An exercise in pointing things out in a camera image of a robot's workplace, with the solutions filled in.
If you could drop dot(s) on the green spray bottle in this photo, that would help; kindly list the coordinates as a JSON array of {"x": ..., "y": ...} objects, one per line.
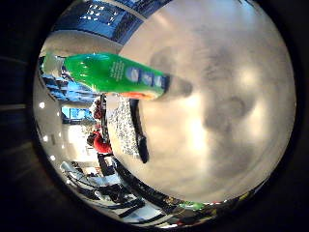
[{"x": 112, "y": 74}]

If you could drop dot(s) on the blue patterned cloth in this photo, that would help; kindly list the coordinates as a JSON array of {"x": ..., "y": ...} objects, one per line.
[{"x": 124, "y": 125}]

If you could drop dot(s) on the black equipment rack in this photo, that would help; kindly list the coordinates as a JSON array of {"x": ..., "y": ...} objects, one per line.
[{"x": 103, "y": 119}]

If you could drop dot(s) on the person in red shirt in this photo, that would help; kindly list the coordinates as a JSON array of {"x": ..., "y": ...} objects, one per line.
[{"x": 100, "y": 144}]

